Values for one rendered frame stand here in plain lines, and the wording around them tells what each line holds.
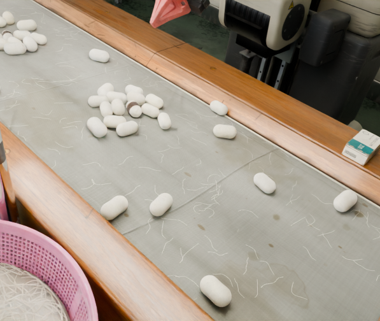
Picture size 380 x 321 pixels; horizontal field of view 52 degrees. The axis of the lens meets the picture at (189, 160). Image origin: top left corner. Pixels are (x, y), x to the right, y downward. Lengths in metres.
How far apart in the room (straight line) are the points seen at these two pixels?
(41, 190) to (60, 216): 0.05
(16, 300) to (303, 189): 0.37
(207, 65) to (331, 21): 0.55
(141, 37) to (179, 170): 0.38
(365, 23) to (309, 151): 0.79
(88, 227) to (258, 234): 0.20
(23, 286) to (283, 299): 0.26
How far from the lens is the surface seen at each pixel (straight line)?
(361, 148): 0.60
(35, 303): 0.42
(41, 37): 0.83
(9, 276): 0.44
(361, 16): 1.34
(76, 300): 0.40
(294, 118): 0.65
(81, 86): 0.69
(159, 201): 0.45
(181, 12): 0.77
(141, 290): 0.38
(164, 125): 0.59
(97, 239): 0.41
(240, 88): 0.69
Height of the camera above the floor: 1.09
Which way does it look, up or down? 39 degrees down
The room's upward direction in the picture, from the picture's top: 10 degrees clockwise
